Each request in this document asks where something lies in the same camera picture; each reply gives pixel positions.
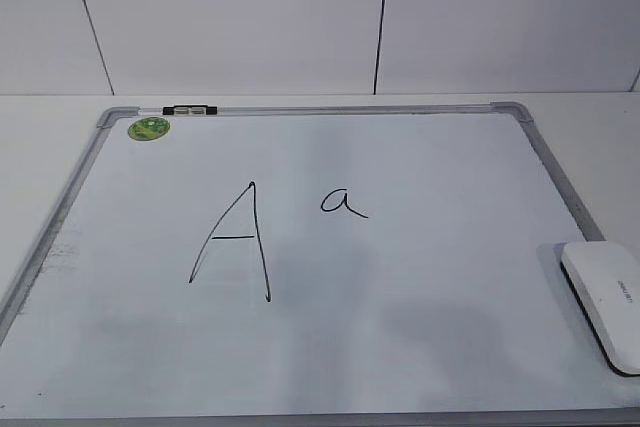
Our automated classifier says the white whiteboard eraser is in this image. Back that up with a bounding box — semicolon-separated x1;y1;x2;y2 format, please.
561;241;639;376

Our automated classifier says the white whiteboard with grey frame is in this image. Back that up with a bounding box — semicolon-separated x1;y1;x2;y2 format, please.
1;102;639;426

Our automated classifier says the round green sticker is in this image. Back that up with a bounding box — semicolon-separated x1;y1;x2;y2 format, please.
127;117;170;142

